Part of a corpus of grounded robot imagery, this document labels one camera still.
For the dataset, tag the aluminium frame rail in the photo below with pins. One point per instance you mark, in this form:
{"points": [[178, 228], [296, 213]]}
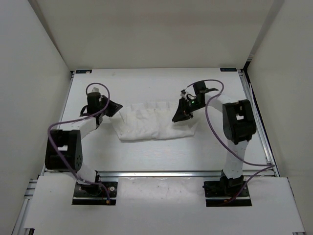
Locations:
{"points": [[160, 174]]}

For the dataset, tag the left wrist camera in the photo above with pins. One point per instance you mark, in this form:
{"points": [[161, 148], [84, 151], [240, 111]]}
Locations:
{"points": [[93, 99]]}

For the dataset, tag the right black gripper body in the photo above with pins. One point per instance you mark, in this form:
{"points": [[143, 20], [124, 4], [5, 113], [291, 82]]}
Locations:
{"points": [[193, 105]]}

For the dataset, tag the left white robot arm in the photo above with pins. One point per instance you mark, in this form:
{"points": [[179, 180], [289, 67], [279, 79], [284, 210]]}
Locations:
{"points": [[64, 147]]}

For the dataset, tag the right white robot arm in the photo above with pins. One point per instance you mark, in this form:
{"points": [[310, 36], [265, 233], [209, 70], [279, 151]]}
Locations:
{"points": [[238, 127]]}

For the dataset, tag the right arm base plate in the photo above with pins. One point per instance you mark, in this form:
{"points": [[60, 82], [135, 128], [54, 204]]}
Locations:
{"points": [[217, 195]]}

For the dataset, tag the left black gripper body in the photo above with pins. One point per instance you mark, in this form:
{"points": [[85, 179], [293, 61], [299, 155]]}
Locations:
{"points": [[104, 100]]}

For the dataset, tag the white skirt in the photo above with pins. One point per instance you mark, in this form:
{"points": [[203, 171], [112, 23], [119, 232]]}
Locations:
{"points": [[151, 121]]}

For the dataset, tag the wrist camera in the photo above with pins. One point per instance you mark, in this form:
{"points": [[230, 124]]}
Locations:
{"points": [[200, 87], [93, 99]]}

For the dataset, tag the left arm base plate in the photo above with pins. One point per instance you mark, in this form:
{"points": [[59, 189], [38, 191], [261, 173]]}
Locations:
{"points": [[94, 195]]}

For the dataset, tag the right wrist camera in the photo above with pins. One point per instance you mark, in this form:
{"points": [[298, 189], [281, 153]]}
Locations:
{"points": [[200, 87]]}

